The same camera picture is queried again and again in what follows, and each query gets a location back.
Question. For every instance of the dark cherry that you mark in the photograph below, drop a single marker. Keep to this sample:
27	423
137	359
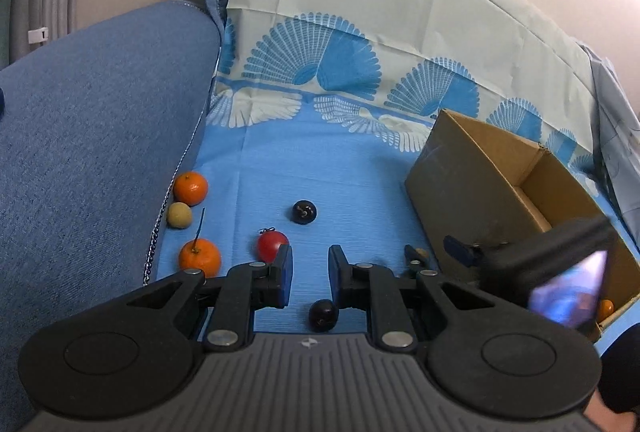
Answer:
304	212
322	315

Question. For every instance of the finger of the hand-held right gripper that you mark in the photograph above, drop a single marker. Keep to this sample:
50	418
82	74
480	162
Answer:
460	251
414	257

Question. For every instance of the brown cardboard box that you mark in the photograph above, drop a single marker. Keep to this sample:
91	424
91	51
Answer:
465	177

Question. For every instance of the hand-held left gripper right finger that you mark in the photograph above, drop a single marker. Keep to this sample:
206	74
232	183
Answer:
336	277

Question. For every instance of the tan longan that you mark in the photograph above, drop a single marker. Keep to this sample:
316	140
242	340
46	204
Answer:
178	215

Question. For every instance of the small white tag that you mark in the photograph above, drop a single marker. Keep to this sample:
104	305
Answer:
38	35

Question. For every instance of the small orange tangerine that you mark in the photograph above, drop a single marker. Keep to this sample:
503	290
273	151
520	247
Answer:
190	188
605	309

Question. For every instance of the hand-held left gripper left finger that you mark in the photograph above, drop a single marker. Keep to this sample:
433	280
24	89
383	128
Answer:
283	277

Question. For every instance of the orange tangerine with stem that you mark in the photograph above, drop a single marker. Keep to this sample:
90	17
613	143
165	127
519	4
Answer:
200	259

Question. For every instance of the red cherry tomato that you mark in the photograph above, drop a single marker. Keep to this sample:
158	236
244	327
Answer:
270	246

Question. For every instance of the grey blue crumpled cloth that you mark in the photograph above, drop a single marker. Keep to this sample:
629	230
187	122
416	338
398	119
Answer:
620	137

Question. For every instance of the blue fan print cloth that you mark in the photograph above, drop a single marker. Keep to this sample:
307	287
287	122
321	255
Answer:
350	162

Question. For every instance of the person's right forearm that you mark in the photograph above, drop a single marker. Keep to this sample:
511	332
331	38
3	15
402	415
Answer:
622	377

